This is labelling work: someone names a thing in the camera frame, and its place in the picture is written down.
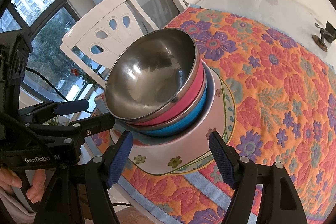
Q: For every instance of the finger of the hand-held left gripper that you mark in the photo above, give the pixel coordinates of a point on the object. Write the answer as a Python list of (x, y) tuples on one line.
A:
[(72, 106), (97, 123)]

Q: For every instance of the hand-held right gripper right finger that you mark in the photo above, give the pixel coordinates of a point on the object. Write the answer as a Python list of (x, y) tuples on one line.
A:
[(223, 161)]

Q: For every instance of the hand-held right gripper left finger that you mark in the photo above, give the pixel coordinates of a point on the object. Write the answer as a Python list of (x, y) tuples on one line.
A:
[(119, 158)]

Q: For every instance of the square tree print plate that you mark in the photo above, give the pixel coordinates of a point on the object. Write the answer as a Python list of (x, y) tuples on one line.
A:
[(157, 161)]

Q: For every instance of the pink dotted bowl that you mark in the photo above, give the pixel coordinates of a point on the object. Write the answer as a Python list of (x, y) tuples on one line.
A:
[(207, 121)]

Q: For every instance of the round blue floral plate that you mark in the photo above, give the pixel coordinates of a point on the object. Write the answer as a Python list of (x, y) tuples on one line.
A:
[(232, 115)]

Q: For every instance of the blue steel bowl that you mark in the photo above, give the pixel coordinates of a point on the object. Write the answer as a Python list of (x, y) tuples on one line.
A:
[(183, 119)]

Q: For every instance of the red steel bowl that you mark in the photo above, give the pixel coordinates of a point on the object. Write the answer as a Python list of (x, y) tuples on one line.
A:
[(149, 74)]

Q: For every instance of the person's left hand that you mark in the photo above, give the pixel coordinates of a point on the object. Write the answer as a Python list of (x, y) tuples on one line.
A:
[(35, 187)]

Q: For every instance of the potted plant with red flowers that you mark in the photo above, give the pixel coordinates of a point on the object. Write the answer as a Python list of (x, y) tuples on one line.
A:
[(89, 79)]

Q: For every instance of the orange floral quilted mat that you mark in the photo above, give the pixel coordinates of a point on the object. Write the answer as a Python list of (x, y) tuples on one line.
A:
[(275, 82)]

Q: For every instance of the phone stand with wooden base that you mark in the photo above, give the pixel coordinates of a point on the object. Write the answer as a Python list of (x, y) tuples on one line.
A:
[(320, 41)]

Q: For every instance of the dark brown cup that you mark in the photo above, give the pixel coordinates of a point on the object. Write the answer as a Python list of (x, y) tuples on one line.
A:
[(330, 31)]

